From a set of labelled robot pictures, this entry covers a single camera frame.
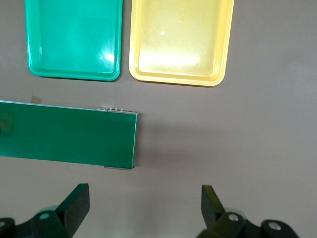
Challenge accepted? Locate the green plastic tray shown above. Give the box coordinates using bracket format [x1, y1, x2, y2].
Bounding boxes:
[24, 0, 124, 82]

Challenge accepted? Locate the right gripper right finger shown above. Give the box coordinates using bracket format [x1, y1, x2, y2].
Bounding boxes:
[197, 184, 248, 238]

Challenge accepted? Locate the green conveyor belt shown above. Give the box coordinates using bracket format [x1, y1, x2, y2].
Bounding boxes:
[0, 99, 140, 171]

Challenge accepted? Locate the yellow plastic tray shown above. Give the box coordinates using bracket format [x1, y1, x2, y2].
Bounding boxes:
[128, 0, 235, 88]

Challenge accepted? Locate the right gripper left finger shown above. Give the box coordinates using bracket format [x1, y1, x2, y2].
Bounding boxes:
[29, 183, 91, 238]

